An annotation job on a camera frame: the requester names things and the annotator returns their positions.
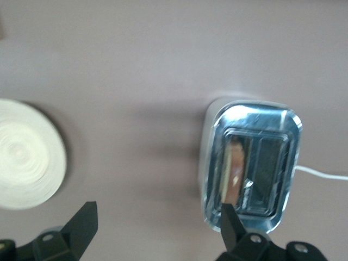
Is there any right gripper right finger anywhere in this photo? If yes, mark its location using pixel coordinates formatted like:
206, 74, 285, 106
216, 202, 273, 261

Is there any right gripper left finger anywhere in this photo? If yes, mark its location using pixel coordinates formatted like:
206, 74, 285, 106
32, 201, 98, 261

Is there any white toaster power cord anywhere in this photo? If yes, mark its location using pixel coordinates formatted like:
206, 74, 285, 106
294, 164, 348, 181

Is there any brown bread slice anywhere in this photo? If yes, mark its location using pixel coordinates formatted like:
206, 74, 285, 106
221, 135, 245, 205

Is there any round wooden plate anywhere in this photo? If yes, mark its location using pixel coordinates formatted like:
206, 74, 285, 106
0, 98, 68, 210

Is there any silver two-slot toaster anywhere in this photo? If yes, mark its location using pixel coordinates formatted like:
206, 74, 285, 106
196, 98, 303, 235

